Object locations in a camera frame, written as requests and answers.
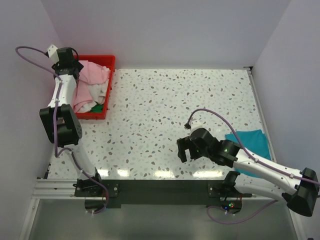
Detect pink t shirt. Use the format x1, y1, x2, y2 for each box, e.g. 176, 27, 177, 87
71, 59, 111, 113

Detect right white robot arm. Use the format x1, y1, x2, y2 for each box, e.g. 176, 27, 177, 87
176, 128, 320, 217

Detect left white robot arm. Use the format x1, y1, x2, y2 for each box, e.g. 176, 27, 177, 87
39, 44, 106, 198

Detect white t shirt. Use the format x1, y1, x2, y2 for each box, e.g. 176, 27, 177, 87
79, 65, 112, 113

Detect red plastic bin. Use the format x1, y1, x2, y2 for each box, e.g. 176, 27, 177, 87
73, 55, 116, 120

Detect green t shirt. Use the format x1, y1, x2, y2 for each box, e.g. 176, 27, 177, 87
90, 104, 104, 114

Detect teal folded t shirt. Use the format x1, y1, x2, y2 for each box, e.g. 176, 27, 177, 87
225, 129, 271, 178

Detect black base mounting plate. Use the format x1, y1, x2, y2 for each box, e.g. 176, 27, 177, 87
73, 179, 252, 209

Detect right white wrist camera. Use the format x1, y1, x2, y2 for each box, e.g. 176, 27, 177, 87
184, 119, 203, 132

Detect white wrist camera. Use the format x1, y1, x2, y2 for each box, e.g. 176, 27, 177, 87
45, 44, 59, 63
184, 119, 203, 132

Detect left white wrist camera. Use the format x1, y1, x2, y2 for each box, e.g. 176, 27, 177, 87
45, 44, 59, 63

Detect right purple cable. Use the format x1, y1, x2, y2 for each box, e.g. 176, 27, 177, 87
184, 107, 305, 224

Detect purple cable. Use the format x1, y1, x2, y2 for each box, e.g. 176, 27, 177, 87
15, 46, 111, 216
184, 107, 305, 224

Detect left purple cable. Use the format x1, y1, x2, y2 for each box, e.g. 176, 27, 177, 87
15, 46, 111, 216

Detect aluminium frame rail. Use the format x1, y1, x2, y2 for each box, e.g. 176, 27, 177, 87
31, 163, 76, 200

